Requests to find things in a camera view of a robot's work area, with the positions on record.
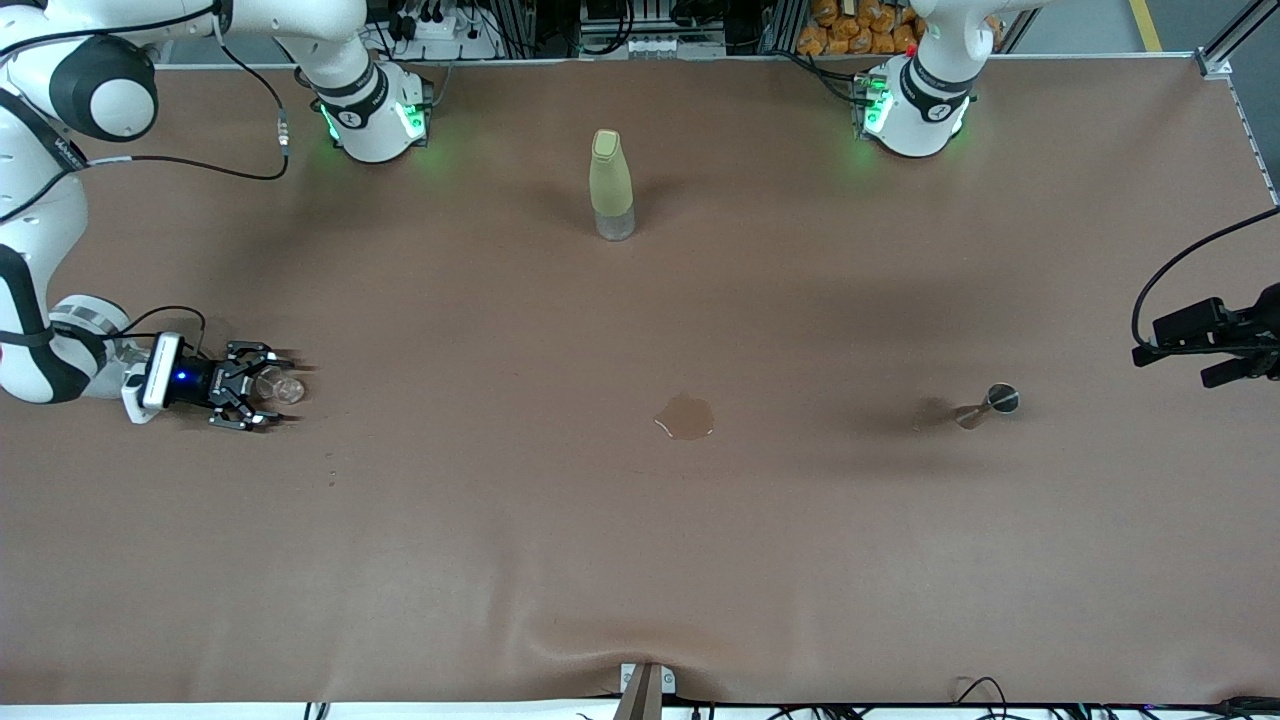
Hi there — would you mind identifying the clear glass measuring beaker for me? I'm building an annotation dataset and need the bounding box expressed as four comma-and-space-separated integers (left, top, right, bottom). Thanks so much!
250, 365, 307, 406

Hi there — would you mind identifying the metal double jigger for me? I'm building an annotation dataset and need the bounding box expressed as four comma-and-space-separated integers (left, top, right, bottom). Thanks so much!
952, 383, 1021, 431

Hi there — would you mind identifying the white power strip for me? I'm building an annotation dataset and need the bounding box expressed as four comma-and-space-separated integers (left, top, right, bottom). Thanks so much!
388, 8, 499, 59

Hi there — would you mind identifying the green bottle with clear base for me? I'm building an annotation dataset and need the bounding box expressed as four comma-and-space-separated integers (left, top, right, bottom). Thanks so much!
588, 128, 637, 242

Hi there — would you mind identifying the brown table cover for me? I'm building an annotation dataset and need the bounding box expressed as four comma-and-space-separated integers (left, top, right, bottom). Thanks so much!
0, 55, 1280, 706

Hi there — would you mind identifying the brown liquid puddle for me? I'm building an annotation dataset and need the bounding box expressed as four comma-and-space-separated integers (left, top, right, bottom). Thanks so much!
654, 391, 717, 442

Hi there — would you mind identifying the orange snack bag pile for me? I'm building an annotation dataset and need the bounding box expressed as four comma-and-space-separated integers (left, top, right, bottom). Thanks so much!
797, 0, 926, 56

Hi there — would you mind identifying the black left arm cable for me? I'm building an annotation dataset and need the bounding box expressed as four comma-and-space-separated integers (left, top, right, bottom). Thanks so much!
1130, 205, 1280, 351

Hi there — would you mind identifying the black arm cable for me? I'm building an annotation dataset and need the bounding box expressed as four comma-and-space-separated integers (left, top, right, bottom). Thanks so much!
0, 5, 291, 361
1130, 205, 1280, 351

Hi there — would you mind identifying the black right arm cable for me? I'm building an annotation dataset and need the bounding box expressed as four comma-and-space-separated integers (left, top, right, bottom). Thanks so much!
0, 5, 291, 361

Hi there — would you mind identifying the aluminium frame post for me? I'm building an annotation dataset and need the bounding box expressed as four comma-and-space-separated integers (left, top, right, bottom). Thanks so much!
1197, 0, 1280, 79

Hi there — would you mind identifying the black cable loop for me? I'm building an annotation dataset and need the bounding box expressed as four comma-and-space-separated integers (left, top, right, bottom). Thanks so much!
955, 677, 1011, 720

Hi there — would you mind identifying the metal table edge bracket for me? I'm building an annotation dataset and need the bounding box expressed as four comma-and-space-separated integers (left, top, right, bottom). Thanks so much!
618, 662, 677, 720

